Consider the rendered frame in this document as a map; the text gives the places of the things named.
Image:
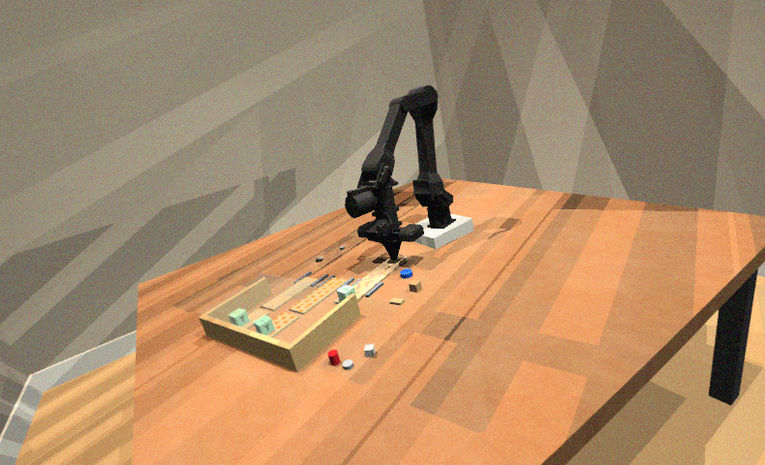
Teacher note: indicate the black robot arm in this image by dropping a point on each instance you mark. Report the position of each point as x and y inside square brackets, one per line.
[422, 104]

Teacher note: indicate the red cylinder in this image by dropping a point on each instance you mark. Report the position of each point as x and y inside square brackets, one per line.
[333, 358]

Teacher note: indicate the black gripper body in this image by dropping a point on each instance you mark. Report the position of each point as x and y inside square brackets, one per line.
[410, 233]

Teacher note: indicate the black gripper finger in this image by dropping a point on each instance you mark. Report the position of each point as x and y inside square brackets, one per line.
[395, 247]
[386, 245]

